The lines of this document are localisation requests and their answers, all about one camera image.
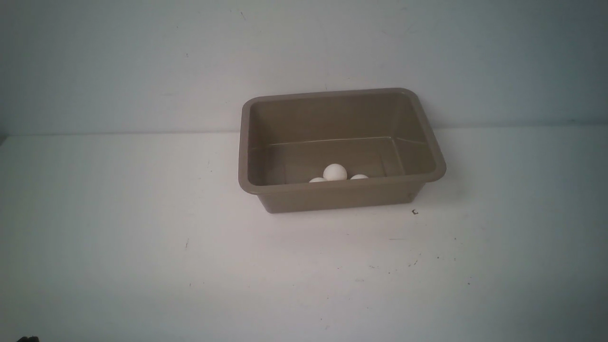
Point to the white ball with logo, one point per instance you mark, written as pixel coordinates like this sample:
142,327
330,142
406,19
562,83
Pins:
335,172

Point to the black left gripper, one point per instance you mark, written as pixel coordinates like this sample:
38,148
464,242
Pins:
28,339

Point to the tan plastic storage bin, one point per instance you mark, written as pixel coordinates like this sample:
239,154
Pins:
287,140

